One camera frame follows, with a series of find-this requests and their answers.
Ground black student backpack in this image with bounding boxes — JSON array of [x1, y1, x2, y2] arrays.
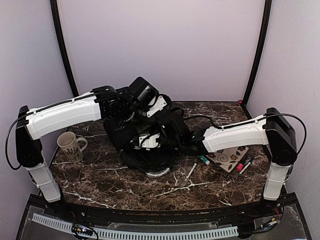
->
[[103, 104, 191, 174]]

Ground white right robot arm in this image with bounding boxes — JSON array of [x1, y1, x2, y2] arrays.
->
[[153, 107, 298, 217]]

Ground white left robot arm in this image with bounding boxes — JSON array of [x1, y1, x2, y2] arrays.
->
[[11, 84, 169, 218]]

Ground white glue stick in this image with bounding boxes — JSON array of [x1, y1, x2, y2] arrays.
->
[[198, 155, 211, 165]]

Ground clear syringe pen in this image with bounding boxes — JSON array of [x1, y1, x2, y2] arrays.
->
[[181, 163, 197, 187]]

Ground white patterned mug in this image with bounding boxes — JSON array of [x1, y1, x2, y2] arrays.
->
[[56, 131, 88, 163]]

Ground pink highlighter marker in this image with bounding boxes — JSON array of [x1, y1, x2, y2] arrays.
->
[[236, 163, 245, 173]]

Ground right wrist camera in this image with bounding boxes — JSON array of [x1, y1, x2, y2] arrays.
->
[[133, 133, 161, 151]]

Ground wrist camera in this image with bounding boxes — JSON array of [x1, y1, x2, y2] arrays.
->
[[146, 95, 167, 118], [133, 133, 161, 151]]

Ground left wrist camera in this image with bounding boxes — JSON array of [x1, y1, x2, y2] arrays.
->
[[146, 95, 167, 118]]

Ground black left frame post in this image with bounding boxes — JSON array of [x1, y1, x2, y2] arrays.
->
[[49, 0, 80, 97]]

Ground black frame post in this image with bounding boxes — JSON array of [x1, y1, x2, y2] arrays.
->
[[242, 0, 272, 108], [49, 0, 80, 97]]

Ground grey slotted cable duct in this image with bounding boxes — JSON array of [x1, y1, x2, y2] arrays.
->
[[31, 213, 239, 240]]

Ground black right frame post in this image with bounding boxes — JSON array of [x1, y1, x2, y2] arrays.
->
[[242, 0, 272, 108]]

